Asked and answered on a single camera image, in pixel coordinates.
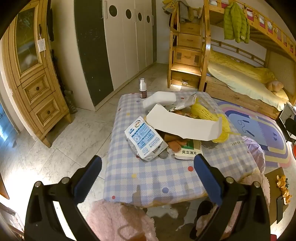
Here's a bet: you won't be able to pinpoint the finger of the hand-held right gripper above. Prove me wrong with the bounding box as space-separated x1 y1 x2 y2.
285 118 296 142

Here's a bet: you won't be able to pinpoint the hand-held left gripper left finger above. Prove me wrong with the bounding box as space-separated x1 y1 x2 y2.
24 155 102 241

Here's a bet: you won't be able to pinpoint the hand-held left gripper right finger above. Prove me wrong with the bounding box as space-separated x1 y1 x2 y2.
192 153 271 241

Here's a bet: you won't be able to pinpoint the green white medicine box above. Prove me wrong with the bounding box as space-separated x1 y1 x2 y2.
174 139 203 160

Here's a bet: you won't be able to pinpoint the trash bin with pink bag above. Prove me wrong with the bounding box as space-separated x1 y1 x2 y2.
242 137 266 173

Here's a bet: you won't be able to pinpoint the orange peel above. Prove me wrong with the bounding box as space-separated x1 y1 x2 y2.
165 133 189 151

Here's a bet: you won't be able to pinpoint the blue white milk carton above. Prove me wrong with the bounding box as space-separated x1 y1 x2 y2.
124 116 169 162

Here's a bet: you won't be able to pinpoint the yellow foam net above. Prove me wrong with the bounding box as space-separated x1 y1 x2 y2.
190 97 242 143

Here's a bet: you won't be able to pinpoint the snack wrapper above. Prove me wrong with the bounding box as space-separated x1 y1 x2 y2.
166 93 198 112

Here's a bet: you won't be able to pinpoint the small white nightstand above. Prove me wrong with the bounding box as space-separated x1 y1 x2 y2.
279 102 296 130

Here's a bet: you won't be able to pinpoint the pastel rainbow rug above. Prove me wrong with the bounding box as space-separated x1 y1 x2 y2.
216 100 292 168

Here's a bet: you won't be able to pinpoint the tan stuffed toy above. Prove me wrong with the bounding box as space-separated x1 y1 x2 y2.
265 81 284 93

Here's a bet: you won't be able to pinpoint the person's left leg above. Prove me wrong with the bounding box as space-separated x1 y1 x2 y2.
86 200 159 241

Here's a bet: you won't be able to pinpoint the blue checkered tablecloth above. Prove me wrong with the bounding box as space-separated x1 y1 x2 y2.
104 91 262 208

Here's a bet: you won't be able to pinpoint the pile of orange peels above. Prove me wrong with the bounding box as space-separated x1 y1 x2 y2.
276 175 292 204

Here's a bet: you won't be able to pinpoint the pale yellow mattress sheet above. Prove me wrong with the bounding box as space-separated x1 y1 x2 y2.
207 62 288 111

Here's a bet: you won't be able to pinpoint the brown board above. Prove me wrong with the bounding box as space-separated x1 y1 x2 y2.
264 167 287 230

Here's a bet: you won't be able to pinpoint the wooden bunk bed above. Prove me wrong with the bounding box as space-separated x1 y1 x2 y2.
203 0 296 120

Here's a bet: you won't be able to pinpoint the black flat object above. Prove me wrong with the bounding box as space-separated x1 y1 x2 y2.
276 197 284 224

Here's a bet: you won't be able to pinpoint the yellow blanket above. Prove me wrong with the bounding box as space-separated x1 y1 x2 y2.
209 50 277 84

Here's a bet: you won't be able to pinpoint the small brown bottle white cap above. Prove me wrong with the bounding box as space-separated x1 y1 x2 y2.
139 78 147 100

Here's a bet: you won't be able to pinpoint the wooden cabinet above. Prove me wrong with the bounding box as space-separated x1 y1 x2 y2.
1 0 73 148

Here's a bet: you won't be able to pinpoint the green puffer jacket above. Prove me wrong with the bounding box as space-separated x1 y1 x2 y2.
223 1 250 44

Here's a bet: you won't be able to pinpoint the wooden stair drawers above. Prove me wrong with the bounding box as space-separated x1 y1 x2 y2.
167 2 208 91

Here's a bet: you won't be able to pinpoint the dark wardrobe panel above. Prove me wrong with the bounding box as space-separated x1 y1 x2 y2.
74 0 114 106

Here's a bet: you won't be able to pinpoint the white wardrobe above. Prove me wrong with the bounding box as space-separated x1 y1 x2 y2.
74 0 158 112

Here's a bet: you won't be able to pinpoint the grey hanging garment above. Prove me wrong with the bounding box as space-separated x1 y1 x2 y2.
178 0 195 24

